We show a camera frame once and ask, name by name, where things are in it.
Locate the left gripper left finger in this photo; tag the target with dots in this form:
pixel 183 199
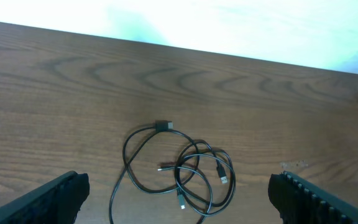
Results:
pixel 57 201

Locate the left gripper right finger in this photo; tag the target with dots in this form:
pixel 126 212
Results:
pixel 301 202

